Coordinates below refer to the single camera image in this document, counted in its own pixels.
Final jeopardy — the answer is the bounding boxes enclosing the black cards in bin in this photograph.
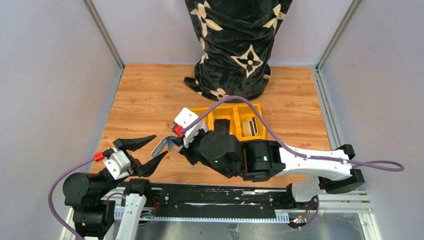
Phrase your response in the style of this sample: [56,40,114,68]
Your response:
[213,119,231,135]

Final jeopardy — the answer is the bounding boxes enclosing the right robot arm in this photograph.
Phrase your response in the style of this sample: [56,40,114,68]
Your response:
[173,129,365,204]

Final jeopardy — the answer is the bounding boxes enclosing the yellow plastic end bin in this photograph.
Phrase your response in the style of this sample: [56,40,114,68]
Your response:
[232,104,267,142]

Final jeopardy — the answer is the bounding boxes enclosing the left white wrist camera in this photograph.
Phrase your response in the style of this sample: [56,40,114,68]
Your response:
[102,148,131,180]

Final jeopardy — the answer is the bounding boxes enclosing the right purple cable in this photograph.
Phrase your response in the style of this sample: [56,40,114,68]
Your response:
[174,95,406,172]

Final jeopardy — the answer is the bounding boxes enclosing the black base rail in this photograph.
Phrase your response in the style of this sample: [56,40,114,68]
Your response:
[139,182,318,225]

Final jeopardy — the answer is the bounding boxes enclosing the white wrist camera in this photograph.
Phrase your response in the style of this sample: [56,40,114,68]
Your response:
[102,148,131,180]
[173,107,209,148]

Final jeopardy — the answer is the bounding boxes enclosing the black floral blanket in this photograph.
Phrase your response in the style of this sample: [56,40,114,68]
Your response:
[184,0,292,101]

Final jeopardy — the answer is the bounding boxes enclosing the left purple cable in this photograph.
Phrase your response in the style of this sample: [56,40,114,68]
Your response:
[48,151,106,240]

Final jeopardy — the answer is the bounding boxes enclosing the pink leather card holder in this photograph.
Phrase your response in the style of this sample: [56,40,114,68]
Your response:
[150,135,177,158]

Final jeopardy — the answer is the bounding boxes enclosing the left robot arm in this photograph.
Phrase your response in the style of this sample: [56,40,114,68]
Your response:
[62,134,167,240]

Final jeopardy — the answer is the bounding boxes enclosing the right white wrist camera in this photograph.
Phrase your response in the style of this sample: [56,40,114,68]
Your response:
[173,107,209,148]

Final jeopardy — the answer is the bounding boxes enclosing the purple cable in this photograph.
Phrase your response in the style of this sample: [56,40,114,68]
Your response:
[174,95,406,172]
[48,151,106,240]

